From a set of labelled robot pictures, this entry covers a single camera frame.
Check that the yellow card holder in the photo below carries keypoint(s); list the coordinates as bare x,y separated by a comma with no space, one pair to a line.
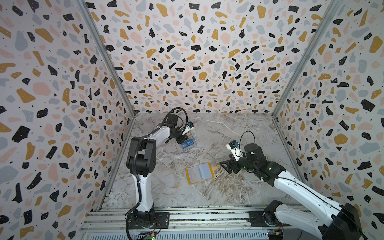
201,173

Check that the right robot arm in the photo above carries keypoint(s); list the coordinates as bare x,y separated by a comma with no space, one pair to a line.
325,218

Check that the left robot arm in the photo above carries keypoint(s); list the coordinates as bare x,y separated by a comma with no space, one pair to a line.
142,160

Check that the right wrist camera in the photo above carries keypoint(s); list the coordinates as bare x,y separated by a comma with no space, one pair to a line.
235,149

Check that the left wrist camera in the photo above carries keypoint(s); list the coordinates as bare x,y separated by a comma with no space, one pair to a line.
187,128

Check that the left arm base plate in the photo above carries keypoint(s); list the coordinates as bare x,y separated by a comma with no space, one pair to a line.
148,220

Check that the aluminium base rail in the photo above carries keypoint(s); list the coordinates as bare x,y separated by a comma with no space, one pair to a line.
111,224

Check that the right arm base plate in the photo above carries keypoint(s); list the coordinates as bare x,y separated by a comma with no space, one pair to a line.
262,219

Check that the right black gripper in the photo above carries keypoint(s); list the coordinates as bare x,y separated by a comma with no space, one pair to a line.
235,164

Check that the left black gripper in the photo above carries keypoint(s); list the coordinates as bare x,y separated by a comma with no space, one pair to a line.
182,139

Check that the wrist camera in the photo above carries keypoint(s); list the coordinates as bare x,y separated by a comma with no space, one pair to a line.
235,149
187,128

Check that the white ventilation grille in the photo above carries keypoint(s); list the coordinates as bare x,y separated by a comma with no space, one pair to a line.
207,235

